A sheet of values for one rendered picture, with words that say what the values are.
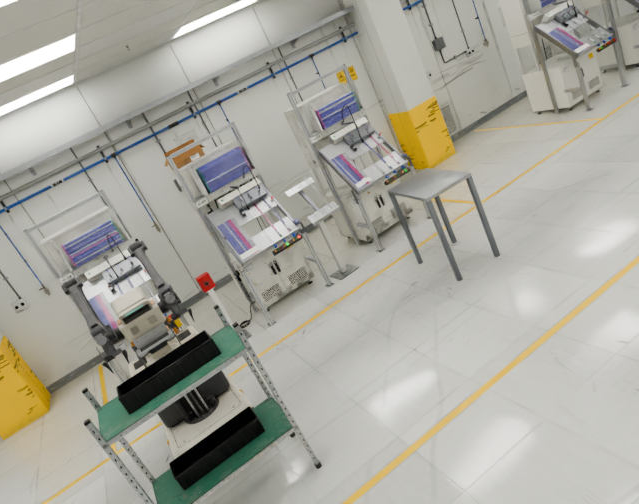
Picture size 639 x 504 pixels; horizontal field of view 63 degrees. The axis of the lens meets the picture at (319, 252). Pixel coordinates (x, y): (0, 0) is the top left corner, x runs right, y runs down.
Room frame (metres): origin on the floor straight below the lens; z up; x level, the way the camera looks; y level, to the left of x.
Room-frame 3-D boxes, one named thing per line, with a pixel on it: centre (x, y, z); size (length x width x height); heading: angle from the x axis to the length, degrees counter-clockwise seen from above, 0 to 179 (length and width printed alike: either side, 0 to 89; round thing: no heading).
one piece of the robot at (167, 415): (3.54, 1.32, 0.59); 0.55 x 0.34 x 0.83; 108
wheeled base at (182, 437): (3.45, 1.30, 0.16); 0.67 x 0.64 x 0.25; 18
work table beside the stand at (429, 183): (4.35, -1.10, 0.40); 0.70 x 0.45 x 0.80; 12
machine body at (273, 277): (5.61, 0.59, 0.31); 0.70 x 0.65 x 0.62; 108
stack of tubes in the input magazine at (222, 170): (5.51, 0.50, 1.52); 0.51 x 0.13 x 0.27; 108
